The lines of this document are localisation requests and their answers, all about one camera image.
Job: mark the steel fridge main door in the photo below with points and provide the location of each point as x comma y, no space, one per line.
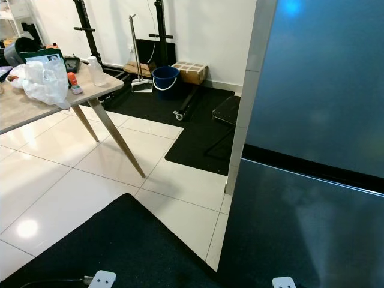
300,234

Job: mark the steel fridge freezer door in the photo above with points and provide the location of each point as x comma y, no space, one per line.
318,78

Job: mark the wooden table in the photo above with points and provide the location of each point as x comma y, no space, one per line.
30,111

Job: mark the crumpled clear plastic bag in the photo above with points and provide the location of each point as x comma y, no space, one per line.
48,84

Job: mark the grey bin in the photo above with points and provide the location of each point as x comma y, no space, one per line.
15,53

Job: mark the green box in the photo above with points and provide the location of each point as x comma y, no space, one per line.
36,55

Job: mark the small orange bottle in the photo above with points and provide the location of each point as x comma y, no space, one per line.
74,81

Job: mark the clear plastic bottle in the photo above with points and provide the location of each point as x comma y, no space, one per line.
97,73

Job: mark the flat brown cardboard box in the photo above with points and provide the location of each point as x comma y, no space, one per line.
131,68

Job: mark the black rug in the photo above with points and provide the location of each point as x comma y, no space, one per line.
132,246

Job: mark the blue bucket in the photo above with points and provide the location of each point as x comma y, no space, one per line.
165,84

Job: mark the black metal rack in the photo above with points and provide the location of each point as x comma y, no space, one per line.
161,30

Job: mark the black gym floor mat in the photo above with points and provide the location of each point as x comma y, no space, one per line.
198,150

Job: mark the taped brown cardboard box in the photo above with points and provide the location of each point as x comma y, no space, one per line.
191,73

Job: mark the black step stool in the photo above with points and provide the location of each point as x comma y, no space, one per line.
227,109

